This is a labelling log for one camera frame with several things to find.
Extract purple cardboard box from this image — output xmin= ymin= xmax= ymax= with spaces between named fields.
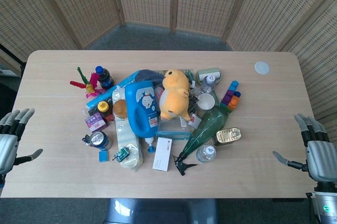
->
xmin=84 ymin=111 xmax=107 ymax=133

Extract white round table grommet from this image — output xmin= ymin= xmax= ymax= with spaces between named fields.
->
xmin=254 ymin=61 xmax=271 ymax=75

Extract white carton box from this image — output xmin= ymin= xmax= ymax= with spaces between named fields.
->
xmin=152 ymin=137 xmax=174 ymax=172

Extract colourful feather shuttlecock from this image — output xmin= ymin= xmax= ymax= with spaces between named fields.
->
xmin=69 ymin=66 xmax=106 ymax=100

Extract blue cartoon detergent bottle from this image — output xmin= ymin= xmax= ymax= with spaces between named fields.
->
xmin=124 ymin=80 xmax=160 ymax=154

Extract honey bottle yellow cap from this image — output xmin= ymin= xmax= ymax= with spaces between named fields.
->
xmin=96 ymin=100 xmax=114 ymax=123

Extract dark blue cloth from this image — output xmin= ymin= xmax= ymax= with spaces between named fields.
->
xmin=134 ymin=69 xmax=165 ymax=86

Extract yellow plush toy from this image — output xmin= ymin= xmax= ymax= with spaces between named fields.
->
xmin=159 ymin=69 xmax=192 ymax=121

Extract clear water bottle white cap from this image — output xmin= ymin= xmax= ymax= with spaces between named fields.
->
xmin=201 ymin=75 xmax=220 ymax=91

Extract blue soda can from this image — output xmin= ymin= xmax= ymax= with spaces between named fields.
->
xmin=88 ymin=130 xmax=112 ymax=150

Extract cola bottle blue cap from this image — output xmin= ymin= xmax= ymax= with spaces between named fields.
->
xmin=94 ymin=65 xmax=115 ymax=91

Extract black stand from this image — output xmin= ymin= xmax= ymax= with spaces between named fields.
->
xmin=0 ymin=42 xmax=27 ymax=78

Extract black binder clips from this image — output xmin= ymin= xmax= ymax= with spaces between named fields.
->
xmin=187 ymin=94 xmax=200 ymax=115

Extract light blue plastic roll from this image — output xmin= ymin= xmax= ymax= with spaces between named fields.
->
xmin=86 ymin=69 xmax=140 ymax=109

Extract clear bag red print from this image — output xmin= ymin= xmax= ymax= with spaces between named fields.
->
xmin=187 ymin=114 xmax=203 ymax=130

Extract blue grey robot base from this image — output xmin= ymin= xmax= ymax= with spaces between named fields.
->
xmin=104 ymin=198 xmax=220 ymax=224

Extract colourful toy block stack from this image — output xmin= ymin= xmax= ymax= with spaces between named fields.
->
xmin=220 ymin=79 xmax=242 ymax=115

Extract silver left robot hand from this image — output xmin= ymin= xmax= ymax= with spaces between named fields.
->
xmin=0 ymin=107 xmax=44 ymax=176

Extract rectangular gold tin can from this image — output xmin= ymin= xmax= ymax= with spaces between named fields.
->
xmin=212 ymin=126 xmax=242 ymax=147

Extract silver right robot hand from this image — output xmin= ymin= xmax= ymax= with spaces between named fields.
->
xmin=272 ymin=113 xmax=332 ymax=182

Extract amber round jar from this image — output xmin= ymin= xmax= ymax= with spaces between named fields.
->
xmin=113 ymin=99 xmax=128 ymax=119

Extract white paper cup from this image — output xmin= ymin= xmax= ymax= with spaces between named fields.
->
xmin=196 ymin=93 xmax=215 ymax=111

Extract dark red block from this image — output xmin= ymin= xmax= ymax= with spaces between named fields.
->
xmin=102 ymin=115 xmax=114 ymax=128

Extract green spray bottle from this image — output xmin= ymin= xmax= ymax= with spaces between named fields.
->
xmin=172 ymin=105 xmax=229 ymax=177

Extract clear container teal lid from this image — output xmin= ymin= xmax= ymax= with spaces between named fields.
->
xmin=155 ymin=118 xmax=193 ymax=140

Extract water bottle with blue liquid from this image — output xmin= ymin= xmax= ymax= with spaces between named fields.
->
xmin=195 ymin=144 xmax=217 ymax=164

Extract yellow sponges plastic pack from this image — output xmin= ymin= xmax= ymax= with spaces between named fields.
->
xmin=111 ymin=84 xmax=145 ymax=172

